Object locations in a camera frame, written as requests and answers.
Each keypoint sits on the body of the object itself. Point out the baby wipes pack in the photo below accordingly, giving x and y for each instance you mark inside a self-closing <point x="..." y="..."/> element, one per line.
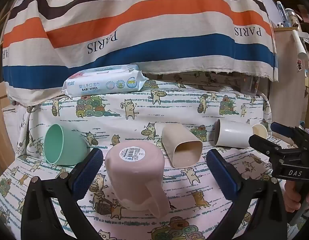
<point x="104" y="82"/>

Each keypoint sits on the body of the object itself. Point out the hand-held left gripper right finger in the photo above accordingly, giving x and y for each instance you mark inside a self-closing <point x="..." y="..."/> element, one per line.
<point x="222" y="177"/>

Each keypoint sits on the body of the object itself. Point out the cat printed tablecloth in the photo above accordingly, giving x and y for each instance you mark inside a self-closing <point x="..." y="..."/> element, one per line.
<point x="174" y="107"/>

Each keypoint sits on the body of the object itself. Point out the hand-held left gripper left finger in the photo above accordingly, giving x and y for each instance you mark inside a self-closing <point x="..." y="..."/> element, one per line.
<point x="87" y="173"/>

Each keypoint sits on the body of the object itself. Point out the small cream cup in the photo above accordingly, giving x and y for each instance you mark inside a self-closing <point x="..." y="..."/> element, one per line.
<point x="260" y="131"/>

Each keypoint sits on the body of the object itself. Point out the wooden board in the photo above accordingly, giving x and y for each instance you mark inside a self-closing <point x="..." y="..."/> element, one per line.
<point x="3" y="120"/>

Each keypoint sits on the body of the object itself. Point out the green cup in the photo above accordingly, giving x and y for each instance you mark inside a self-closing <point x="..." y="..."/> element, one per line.
<point x="67" y="147"/>

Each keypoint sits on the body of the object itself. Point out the wooden cabinet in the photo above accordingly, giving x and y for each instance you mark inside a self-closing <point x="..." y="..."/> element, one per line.
<point x="285" y="85"/>

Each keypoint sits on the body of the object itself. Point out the beige square cup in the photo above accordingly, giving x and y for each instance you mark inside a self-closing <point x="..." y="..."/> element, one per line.
<point x="180" y="145"/>

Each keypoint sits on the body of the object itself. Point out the white round cup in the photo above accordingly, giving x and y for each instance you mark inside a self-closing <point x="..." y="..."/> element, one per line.
<point x="234" y="136"/>

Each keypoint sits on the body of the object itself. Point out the striped cloth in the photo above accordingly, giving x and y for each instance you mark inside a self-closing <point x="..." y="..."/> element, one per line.
<point x="144" y="30"/>

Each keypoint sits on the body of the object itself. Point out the person's right hand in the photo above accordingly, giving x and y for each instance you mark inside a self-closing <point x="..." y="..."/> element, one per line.
<point x="292" y="198"/>

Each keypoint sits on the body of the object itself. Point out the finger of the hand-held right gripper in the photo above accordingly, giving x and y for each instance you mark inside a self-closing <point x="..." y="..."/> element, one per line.
<point x="282" y="129"/>
<point x="263" y="143"/>

